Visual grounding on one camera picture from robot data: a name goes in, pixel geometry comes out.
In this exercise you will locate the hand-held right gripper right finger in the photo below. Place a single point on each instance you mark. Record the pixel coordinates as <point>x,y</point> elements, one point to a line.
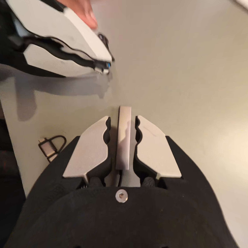
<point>157,153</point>

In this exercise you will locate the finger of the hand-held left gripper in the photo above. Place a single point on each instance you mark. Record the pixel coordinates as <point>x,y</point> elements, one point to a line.
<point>58,25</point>
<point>50,60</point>

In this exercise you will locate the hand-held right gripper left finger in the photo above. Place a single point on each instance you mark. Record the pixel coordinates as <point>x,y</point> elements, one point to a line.
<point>89,151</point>

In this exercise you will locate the person's left hand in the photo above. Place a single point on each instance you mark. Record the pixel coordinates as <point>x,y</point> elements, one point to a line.
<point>83,11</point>

